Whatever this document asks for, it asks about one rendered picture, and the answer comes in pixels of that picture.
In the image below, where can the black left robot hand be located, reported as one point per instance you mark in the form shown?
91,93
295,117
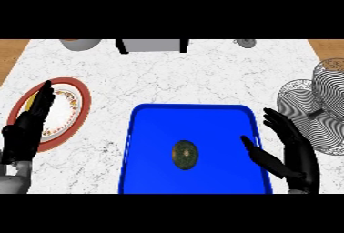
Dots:
27,127

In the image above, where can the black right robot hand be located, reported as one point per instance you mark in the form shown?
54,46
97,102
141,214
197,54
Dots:
296,145

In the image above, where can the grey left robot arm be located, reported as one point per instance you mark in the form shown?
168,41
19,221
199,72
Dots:
14,179

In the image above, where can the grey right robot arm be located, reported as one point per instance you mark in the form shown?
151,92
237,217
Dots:
299,191

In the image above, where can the blue plastic tray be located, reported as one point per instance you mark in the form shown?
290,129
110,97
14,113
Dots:
193,148

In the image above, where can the dark green round squash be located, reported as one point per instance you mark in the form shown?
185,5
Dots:
185,154

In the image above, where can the yellow item on plate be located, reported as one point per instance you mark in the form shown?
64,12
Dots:
30,102

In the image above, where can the red-rimmed white patterned plate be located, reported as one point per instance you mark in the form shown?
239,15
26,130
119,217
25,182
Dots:
67,118

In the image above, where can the grey round pot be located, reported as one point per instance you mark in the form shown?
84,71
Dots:
81,44

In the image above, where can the small grey round object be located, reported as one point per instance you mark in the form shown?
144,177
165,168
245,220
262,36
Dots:
246,42

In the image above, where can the grey appliance with black legs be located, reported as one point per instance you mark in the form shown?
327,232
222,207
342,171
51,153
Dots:
153,45

